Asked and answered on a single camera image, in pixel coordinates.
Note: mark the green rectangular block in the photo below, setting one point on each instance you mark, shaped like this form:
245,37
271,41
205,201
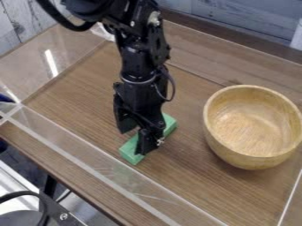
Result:
128,150

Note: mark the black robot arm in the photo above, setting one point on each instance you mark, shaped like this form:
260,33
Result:
134,21

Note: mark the black table leg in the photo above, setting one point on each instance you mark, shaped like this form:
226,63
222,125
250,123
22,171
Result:
50,186

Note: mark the clear acrylic barrier wall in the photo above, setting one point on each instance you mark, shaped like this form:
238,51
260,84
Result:
59,77

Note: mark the blue object at left edge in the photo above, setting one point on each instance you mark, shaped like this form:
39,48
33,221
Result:
6,98

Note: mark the black metal base plate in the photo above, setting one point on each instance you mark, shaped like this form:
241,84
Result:
51,215

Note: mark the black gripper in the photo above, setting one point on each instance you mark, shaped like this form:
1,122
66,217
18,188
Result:
138,108

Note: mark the brown wooden bowl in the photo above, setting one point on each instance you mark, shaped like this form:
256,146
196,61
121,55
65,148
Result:
253,126

